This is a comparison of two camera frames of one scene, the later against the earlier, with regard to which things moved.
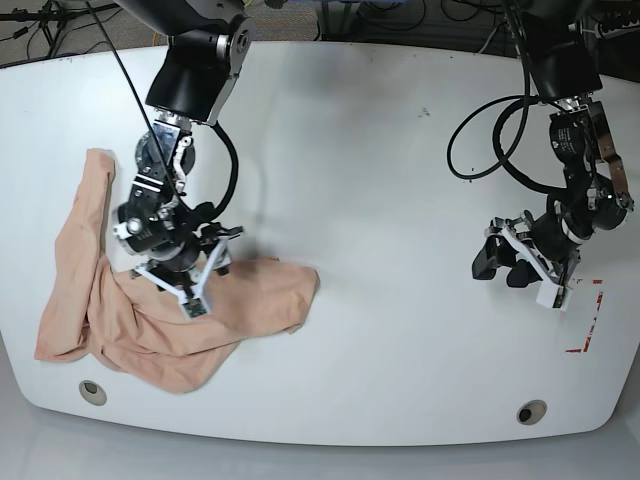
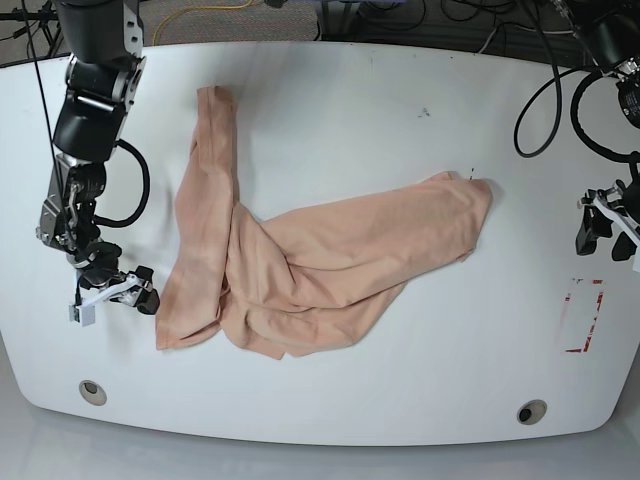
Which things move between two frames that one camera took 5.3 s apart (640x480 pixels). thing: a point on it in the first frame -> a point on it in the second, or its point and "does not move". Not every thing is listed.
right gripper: [553, 269] -> [621, 203]
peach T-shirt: [99, 314] -> [309, 277]
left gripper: [176, 249] -> [101, 279]
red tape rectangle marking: [585, 346] does not move
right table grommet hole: [531, 411] does not move
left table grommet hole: [93, 392] does not move
